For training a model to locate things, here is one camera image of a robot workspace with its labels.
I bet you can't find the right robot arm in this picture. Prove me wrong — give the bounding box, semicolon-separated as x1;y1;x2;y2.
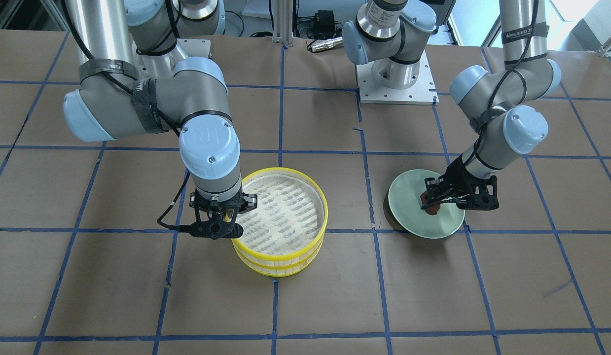
61;0;256;221

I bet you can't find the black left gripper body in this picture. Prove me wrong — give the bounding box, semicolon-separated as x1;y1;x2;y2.
438;158;499;211

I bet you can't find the yellow rimmed steamer basket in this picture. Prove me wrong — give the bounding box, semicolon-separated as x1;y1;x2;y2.
235;247;321;277
233;168;328;268

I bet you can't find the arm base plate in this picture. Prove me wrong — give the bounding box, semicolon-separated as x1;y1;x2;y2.
356;52;440;105

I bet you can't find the brown bun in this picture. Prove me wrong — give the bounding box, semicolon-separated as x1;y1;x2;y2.
420;191;441;215

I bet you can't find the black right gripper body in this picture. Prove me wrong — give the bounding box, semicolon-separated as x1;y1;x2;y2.
189;190;258;221

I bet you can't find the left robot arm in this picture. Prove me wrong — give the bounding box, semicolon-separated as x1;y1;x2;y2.
342;0;561;215

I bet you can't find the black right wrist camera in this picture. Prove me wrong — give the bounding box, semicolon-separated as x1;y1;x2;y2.
188;219;244;240

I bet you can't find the green plate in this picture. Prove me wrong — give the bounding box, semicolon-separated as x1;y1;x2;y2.
388;169;466;240

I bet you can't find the aluminium frame post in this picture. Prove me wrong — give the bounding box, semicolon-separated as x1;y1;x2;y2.
269;0;297;47

